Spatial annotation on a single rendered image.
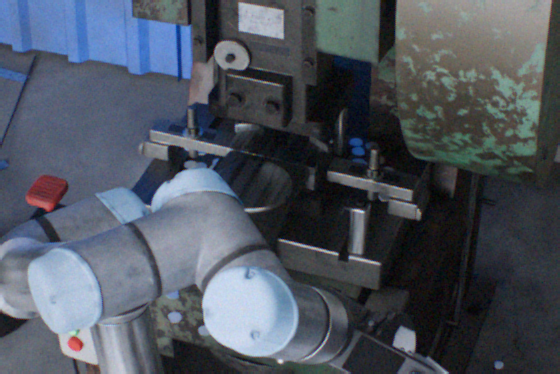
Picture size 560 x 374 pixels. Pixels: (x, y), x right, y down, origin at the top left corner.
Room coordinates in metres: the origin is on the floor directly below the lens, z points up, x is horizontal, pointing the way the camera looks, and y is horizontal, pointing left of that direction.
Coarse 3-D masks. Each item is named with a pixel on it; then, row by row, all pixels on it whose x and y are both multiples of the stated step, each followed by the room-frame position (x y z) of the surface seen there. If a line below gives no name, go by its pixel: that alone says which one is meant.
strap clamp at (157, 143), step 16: (192, 112) 1.73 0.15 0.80; (160, 128) 1.75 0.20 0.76; (176, 128) 1.75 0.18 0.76; (192, 128) 1.73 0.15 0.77; (208, 128) 1.75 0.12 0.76; (144, 144) 1.74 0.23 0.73; (160, 144) 1.74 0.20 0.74; (176, 144) 1.73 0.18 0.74; (192, 144) 1.72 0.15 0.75; (208, 144) 1.71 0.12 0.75; (224, 144) 1.71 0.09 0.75
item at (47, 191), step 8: (40, 176) 1.62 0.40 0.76; (48, 176) 1.62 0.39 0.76; (40, 184) 1.60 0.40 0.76; (48, 184) 1.60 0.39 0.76; (56, 184) 1.60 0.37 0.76; (64, 184) 1.60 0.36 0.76; (32, 192) 1.58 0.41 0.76; (40, 192) 1.57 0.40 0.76; (48, 192) 1.58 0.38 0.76; (56, 192) 1.58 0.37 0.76; (64, 192) 1.58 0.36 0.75; (32, 200) 1.56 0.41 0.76; (40, 200) 1.55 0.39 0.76; (48, 200) 1.55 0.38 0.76; (56, 200) 1.56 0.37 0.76; (48, 208) 1.55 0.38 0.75
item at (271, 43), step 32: (224, 0) 1.63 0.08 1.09; (256, 0) 1.61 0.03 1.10; (288, 0) 1.59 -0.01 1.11; (224, 32) 1.63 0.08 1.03; (256, 32) 1.61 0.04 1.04; (288, 32) 1.59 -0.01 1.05; (224, 64) 1.61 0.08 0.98; (256, 64) 1.61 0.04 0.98; (288, 64) 1.59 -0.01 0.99; (224, 96) 1.62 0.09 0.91; (256, 96) 1.58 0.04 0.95; (288, 96) 1.57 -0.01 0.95; (320, 96) 1.63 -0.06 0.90
